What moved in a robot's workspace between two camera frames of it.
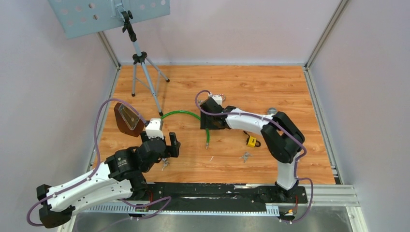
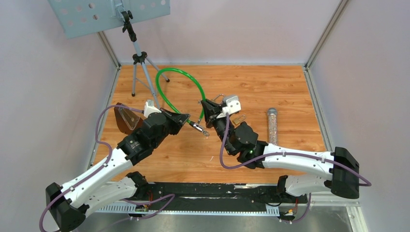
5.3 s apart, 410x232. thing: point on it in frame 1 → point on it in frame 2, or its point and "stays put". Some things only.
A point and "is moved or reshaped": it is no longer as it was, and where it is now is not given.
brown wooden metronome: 128,121 stays put
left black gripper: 172,150 → 178,120
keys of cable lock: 165,163 is moved or reshaped
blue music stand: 78,18 stays put
